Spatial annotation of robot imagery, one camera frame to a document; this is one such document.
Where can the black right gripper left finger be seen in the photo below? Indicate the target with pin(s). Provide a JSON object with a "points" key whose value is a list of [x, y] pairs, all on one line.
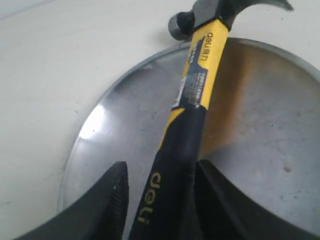
{"points": [[100, 214]]}

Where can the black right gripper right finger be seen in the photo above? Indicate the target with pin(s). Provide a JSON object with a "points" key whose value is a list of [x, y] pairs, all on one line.
{"points": [[226, 213]]}

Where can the black and yellow claw hammer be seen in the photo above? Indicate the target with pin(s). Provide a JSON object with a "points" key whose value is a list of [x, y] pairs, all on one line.
{"points": [[169, 185]]}

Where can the round stainless steel plate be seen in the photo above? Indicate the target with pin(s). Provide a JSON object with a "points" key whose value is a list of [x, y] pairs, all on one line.
{"points": [[262, 130]]}

